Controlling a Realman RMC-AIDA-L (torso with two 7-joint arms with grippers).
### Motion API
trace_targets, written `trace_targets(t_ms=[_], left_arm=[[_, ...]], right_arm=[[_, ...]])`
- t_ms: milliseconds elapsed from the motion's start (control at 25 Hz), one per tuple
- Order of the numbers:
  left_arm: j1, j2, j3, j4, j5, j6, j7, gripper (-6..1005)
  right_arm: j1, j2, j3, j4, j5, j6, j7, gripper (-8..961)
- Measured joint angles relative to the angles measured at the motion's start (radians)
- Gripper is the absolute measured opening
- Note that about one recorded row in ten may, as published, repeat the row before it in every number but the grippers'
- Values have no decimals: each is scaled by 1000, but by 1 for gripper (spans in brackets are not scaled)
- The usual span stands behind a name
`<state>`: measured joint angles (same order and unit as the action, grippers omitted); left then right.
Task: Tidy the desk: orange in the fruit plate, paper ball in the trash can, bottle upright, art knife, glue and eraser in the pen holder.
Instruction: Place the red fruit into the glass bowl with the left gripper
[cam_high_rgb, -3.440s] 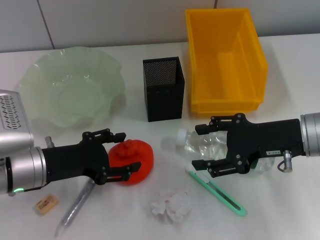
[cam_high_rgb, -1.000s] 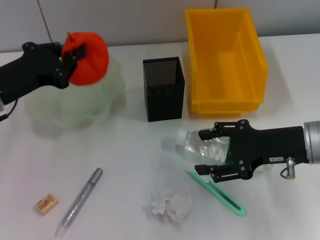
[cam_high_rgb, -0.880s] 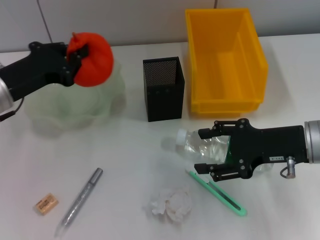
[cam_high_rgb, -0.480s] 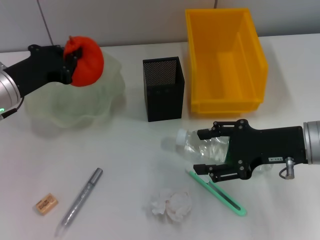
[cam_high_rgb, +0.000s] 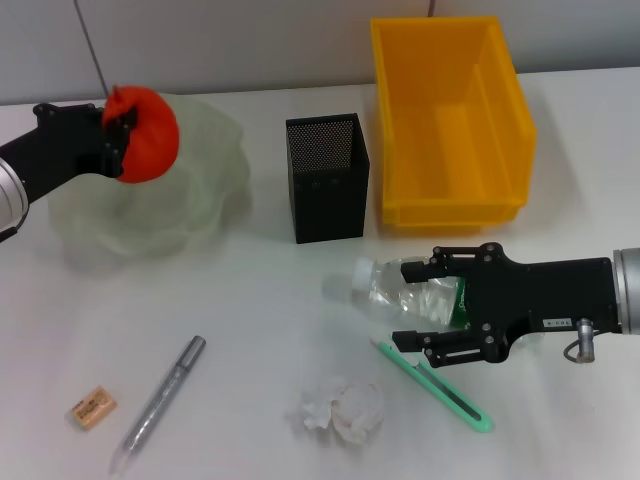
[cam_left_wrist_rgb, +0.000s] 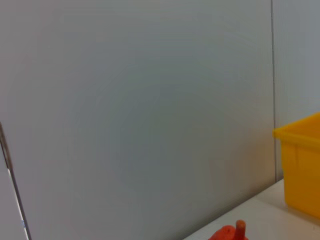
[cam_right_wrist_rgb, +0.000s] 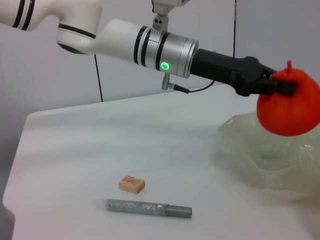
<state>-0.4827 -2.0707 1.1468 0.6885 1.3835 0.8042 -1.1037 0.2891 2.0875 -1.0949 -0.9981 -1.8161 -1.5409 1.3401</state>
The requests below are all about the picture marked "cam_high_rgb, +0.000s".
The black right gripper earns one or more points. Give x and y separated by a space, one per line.
540 305

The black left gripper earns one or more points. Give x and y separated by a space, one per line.
65 145

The red-orange toy orange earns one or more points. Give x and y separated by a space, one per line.
155 142

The clear water bottle green label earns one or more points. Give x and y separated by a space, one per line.
385 295

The white paper ball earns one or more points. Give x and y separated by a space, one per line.
350 405

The mint green utility knife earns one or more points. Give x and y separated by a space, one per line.
440 395

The pale green glass fruit plate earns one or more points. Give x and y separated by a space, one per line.
205 175

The black mesh pen holder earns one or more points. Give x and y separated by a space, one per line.
330 200

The silver clear pen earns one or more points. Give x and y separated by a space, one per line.
155 405

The tan eraser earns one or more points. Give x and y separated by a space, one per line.
93 407

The yellow plastic bin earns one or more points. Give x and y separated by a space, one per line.
450 150

